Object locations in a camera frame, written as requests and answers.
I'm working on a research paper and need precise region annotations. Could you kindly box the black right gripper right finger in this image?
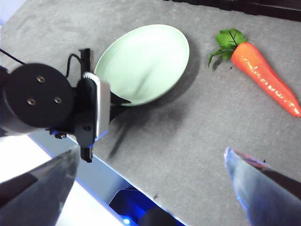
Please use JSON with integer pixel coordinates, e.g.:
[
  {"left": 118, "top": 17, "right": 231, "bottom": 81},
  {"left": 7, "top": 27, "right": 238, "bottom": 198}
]
[{"left": 224, "top": 147, "right": 301, "bottom": 226}]

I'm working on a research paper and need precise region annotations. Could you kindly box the black device with blue light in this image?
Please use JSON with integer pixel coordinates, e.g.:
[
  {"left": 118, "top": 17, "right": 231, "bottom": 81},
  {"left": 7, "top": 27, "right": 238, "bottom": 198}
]
[{"left": 108, "top": 187, "right": 186, "bottom": 226}]

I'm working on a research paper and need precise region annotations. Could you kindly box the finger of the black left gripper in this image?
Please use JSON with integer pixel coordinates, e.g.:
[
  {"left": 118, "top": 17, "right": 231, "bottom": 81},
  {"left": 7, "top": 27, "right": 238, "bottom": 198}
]
[
  {"left": 110, "top": 93, "right": 132, "bottom": 106},
  {"left": 109, "top": 105, "right": 127, "bottom": 123}
]

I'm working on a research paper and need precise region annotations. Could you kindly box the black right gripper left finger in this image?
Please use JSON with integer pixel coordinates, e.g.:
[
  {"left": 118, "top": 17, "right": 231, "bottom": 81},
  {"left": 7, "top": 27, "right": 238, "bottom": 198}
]
[{"left": 0, "top": 146, "right": 80, "bottom": 226}]

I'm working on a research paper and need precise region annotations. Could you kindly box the black plate rack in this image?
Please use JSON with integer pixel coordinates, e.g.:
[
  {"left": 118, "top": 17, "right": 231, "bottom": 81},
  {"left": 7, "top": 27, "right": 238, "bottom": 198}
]
[{"left": 163, "top": 0, "right": 301, "bottom": 22}]

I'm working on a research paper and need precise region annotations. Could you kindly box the thin black cable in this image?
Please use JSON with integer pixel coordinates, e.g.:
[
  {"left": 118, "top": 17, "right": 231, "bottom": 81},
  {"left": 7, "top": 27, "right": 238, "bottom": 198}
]
[{"left": 0, "top": 48, "right": 83, "bottom": 78}]

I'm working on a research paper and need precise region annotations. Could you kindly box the pale green plate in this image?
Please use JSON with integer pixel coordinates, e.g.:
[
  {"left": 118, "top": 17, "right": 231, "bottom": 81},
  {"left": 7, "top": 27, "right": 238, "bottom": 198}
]
[{"left": 93, "top": 24, "right": 190, "bottom": 107}]

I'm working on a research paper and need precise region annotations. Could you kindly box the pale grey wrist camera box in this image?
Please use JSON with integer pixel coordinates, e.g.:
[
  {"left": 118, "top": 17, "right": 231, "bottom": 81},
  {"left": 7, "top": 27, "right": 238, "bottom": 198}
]
[{"left": 82, "top": 72, "right": 111, "bottom": 142}]

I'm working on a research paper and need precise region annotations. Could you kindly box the orange carrot with green leaves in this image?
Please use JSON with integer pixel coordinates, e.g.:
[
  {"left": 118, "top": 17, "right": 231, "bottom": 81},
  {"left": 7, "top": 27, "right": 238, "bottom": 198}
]
[{"left": 207, "top": 28, "right": 301, "bottom": 118}]

